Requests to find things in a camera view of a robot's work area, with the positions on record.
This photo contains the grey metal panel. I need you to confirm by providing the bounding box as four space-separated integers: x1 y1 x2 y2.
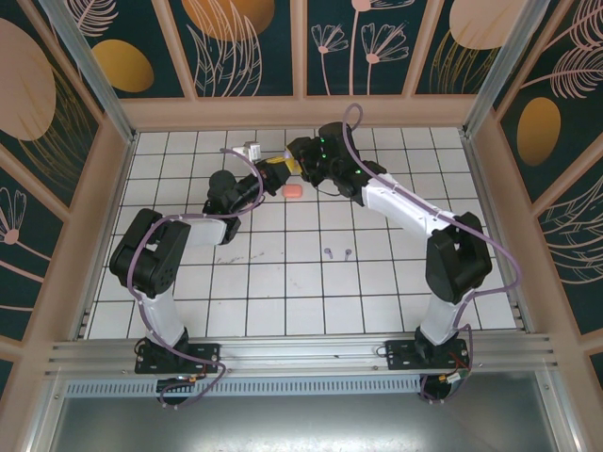
27 395 580 452

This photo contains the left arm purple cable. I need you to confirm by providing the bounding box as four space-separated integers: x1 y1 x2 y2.
126 146 265 412

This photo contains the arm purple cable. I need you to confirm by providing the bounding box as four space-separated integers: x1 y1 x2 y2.
343 103 523 406
126 146 265 412

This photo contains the aluminium frame post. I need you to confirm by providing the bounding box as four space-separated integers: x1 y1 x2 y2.
460 0 544 140
37 0 139 146

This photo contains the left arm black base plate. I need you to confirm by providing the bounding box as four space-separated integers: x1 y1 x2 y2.
135 343 222 376

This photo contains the aluminium mounting rail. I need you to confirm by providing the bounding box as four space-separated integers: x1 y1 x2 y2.
44 334 560 378

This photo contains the slotted grey cable duct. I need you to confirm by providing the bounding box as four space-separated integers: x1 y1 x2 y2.
63 376 425 399

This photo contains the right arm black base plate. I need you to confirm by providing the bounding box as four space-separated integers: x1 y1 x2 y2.
384 339 472 371

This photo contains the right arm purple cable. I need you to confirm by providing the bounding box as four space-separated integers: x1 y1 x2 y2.
343 103 523 406

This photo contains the small electronics board with wires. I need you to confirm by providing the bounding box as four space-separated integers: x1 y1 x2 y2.
437 369 472 395

